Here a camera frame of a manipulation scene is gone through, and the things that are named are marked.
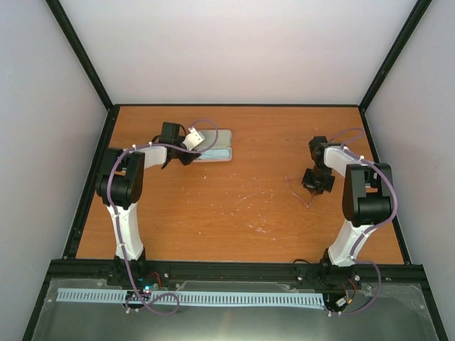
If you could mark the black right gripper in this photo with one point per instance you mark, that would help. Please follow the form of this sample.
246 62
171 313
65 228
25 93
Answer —
307 184

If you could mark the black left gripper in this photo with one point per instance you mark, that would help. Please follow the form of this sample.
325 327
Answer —
186 160

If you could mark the transparent pink sunglasses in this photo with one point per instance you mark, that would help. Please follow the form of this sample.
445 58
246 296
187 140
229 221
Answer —
307 203

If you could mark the light blue cleaning cloth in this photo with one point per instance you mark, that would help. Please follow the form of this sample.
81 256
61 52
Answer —
217 155

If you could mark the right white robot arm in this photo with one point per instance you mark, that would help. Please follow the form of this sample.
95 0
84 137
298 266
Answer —
368 202

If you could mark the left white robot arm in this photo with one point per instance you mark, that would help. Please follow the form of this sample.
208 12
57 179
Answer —
120 180

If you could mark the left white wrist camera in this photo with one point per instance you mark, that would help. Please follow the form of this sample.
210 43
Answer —
193 139

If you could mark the light blue slotted cable duct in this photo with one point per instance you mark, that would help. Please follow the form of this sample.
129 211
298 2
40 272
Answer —
197 298

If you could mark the metal base plate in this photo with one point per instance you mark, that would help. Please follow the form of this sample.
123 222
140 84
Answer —
389 312

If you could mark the black aluminium frame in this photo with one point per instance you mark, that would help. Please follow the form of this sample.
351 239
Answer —
68 267

